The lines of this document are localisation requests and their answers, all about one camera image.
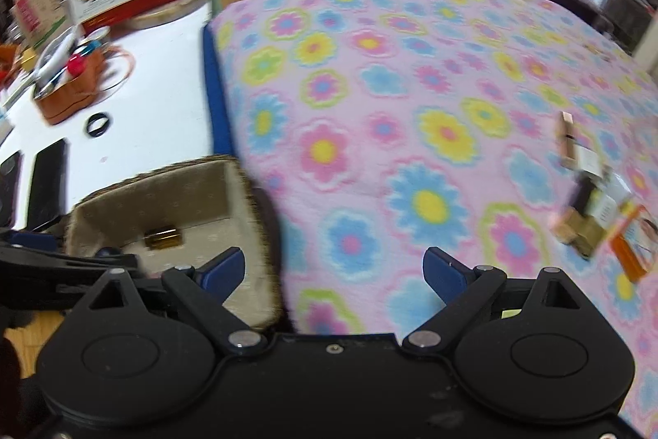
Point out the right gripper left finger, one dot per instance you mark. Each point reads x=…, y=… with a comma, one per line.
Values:
x=202, y=293

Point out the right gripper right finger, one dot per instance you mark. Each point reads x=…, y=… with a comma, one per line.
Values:
x=468, y=295

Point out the amber glass vial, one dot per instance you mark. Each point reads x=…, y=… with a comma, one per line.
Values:
x=163, y=238

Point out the rose gold lipstick tube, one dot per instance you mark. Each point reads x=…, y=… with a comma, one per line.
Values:
x=565, y=136

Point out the small white charger cube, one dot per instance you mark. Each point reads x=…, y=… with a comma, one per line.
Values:
x=589, y=163

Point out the woven fabric-lined basket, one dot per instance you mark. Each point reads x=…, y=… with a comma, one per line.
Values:
x=185, y=214

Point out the black smartphone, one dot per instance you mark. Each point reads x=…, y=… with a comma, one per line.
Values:
x=9, y=183
x=47, y=194

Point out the black gold lipstick box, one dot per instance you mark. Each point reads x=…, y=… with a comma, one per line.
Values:
x=566, y=224

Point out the white gold Cielo box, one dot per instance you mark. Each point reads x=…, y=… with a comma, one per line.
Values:
x=601, y=214

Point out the orange tin with portrait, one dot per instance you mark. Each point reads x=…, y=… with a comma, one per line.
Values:
x=635, y=244

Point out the floral pink fleece blanket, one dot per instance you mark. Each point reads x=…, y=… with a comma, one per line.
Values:
x=381, y=128

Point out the brown leather pen holder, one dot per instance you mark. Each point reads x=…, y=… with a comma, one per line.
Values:
x=72, y=87

